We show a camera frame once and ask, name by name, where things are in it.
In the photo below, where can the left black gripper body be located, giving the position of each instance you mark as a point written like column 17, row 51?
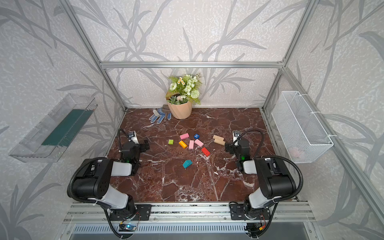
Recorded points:
column 143, row 145

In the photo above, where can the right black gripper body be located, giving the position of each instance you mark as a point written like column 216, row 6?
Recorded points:
column 230, row 147

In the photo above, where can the natural wood block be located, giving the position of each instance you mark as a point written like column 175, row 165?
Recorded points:
column 220, row 142
column 215, row 137

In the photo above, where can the red rectangular block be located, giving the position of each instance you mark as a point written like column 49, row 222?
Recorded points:
column 206, row 152

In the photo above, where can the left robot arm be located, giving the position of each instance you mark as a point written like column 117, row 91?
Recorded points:
column 91, row 181

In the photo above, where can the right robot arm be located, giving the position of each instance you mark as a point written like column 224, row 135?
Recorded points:
column 279, row 179

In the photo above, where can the pink block right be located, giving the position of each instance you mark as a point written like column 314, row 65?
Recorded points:
column 199, row 143

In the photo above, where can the pink block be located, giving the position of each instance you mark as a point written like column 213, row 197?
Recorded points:
column 199, row 143
column 184, row 136
column 191, row 144

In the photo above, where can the pink block middle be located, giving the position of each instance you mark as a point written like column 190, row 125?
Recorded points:
column 191, row 144

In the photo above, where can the orange rectangular block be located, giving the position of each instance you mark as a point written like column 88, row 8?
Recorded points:
column 183, row 144

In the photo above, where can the teal wedge block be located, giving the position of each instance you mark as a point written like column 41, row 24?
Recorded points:
column 187, row 163

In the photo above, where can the pink block far left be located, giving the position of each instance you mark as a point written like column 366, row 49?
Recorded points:
column 184, row 136

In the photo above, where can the blue dotted work glove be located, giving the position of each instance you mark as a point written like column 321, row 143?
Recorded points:
column 159, row 115

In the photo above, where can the pink object in basket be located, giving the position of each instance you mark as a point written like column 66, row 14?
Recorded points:
column 295, row 153

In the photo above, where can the beige flower pot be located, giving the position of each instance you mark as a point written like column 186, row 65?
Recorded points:
column 182, row 111

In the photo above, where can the left green circuit board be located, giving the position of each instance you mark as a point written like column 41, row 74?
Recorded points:
column 127, row 227

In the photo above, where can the green artificial plant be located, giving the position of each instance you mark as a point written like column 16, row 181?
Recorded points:
column 184, row 89

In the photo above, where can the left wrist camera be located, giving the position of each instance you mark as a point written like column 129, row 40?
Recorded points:
column 132, row 136

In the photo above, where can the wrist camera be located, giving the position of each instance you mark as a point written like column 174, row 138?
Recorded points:
column 132, row 136
column 236, row 135

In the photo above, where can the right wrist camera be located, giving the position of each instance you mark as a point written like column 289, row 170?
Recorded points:
column 236, row 135

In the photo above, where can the white wire basket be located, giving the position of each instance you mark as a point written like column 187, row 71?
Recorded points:
column 300, row 127

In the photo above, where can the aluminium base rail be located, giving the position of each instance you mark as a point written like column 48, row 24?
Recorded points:
column 183, row 217

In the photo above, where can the clear plastic wall shelf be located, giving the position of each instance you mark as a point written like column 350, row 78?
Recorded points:
column 47, row 142

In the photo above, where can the aluminium cage frame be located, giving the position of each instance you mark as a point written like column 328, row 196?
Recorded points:
column 372, row 197

